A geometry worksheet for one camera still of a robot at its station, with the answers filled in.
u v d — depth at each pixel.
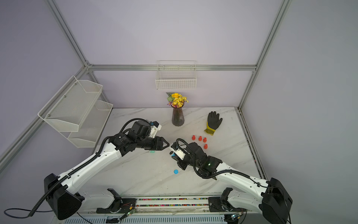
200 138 1.00
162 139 0.68
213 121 1.11
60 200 0.37
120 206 0.68
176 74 0.94
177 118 1.02
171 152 0.74
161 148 0.66
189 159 0.65
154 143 0.65
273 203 0.40
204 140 1.00
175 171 0.86
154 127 0.69
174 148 0.64
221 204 0.65
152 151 0.93
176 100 0.91
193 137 0.99
